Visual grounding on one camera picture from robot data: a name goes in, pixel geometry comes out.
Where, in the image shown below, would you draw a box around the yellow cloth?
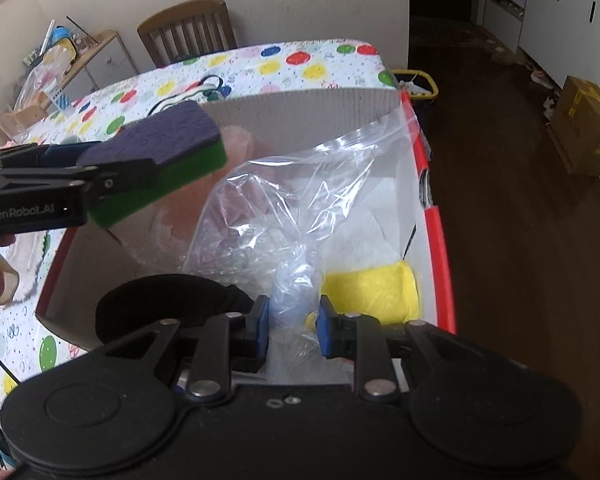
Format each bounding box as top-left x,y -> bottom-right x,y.
320,260 -> 420,325

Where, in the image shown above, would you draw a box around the purple green sponge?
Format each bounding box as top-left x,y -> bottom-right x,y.
78,101 -> 227,228

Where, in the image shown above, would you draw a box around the black soft pad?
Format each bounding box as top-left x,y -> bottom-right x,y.
95,274 -> 253,344

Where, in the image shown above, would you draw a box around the clear zip plastic bag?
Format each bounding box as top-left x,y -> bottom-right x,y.
184,108 -> 413,385

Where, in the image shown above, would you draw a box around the white fluffy cloth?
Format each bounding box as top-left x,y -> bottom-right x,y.
0,232 -> 52,307

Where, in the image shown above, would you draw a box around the clear plastic bag of items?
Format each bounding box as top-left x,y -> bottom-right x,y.
14,44 -> 76,112

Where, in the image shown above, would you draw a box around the white wooden side cabinet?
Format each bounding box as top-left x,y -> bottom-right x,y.
0,29 -> 140,137

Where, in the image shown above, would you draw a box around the red white cardboard box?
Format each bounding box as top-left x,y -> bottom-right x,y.
35,88 -> 455,350

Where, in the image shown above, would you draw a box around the balloon pattern tablecloth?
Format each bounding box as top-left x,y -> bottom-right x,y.
0,39 -> 396,405

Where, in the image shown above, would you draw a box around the brown wooden chair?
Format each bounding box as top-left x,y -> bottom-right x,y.
137,0 -> 237,68

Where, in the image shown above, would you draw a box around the yellow black basket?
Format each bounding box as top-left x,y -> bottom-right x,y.
392,68 -> 439,101

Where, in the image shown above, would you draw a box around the brown cardboard parcel box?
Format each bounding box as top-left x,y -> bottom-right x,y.
548,76 -> 600,177

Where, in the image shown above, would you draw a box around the white wall cabinets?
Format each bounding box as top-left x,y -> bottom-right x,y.
474,0 -> 600,87

